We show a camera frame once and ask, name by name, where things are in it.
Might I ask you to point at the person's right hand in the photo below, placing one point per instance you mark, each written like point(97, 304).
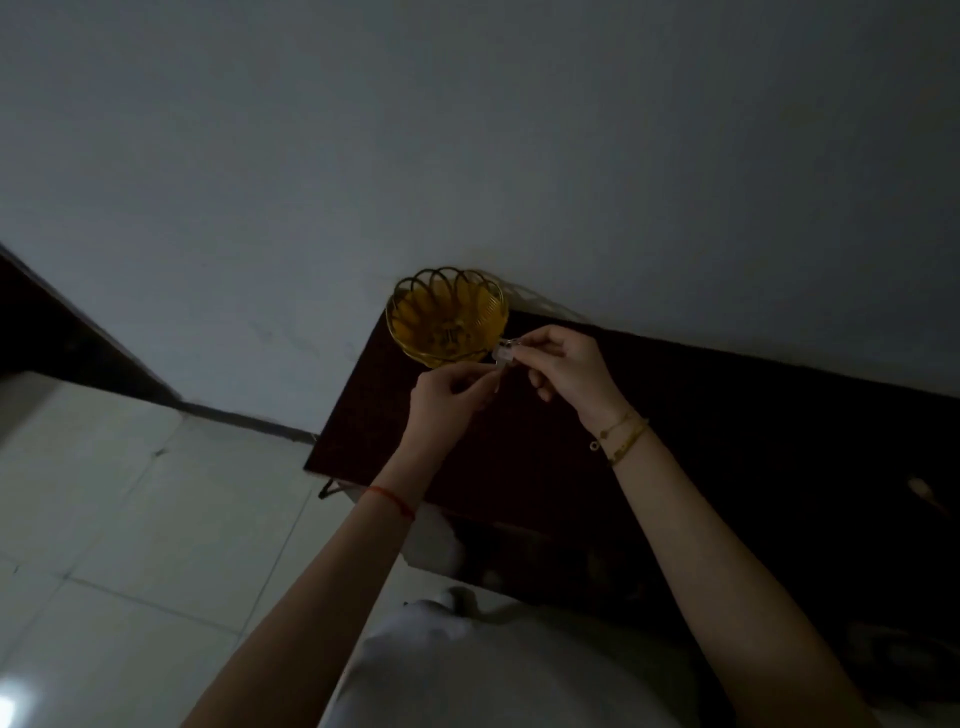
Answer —
point(574, 375)

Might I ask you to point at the person's left hand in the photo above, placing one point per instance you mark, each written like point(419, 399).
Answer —
point(439, 412)

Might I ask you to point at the person's right thumb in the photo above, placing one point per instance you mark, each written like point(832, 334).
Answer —
point(527, 357)

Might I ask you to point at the person's left thumb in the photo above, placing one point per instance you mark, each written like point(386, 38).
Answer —
point(480, 387)

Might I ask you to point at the small clear clip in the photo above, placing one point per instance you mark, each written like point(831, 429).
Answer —
point(505, 352)

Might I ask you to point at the person's right forearm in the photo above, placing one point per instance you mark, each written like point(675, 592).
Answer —
point(720, 577)

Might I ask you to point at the person's left forearm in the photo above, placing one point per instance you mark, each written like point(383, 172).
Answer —
point(315, 607)

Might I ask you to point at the small items in basket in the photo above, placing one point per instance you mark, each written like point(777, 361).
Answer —
point(450, 337)

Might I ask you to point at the yellow plastic basket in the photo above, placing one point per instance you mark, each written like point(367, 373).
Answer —
point(446, 319)

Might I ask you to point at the dark baseboard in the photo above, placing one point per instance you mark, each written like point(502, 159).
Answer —
point(247, 421)

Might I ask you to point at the dark table cloth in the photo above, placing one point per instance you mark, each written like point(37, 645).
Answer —
point(750, 465)

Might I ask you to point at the person's white garment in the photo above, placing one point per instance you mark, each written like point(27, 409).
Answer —
point(495, 667)

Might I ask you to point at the wooden spoon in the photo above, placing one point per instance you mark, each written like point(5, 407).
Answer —
point(928, 495)

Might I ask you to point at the dark wooden door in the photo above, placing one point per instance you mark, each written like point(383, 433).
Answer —
point(52, 330)

